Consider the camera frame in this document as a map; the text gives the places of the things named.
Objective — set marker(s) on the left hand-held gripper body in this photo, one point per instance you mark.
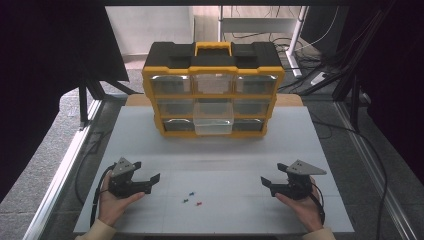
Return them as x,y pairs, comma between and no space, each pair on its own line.
125,186

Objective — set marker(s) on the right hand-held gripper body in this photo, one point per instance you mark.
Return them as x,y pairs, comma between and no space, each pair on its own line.
295,188

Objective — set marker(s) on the clear plastic drawer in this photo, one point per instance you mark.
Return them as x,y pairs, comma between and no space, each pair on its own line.
213,128

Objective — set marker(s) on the yellow black drawer organizer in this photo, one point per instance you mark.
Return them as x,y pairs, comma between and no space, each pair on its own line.
213,61

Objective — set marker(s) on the person's left hand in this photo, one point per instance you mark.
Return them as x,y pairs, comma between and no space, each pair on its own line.
110,208

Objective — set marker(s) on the person's right hand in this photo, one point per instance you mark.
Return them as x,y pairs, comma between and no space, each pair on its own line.
308,211

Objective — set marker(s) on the black metal stand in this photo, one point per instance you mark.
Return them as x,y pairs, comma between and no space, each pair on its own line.
355,100
83,100

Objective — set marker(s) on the white power strip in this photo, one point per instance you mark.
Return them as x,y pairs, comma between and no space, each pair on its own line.
318,78

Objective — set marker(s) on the black curtain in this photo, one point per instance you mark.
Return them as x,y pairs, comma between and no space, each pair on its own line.
40,66
396,83

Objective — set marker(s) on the aluminium floor rail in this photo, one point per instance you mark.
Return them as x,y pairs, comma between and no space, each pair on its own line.
373,170
63,173

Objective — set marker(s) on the white metal desk frame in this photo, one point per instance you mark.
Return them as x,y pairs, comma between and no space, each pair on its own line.
256,24

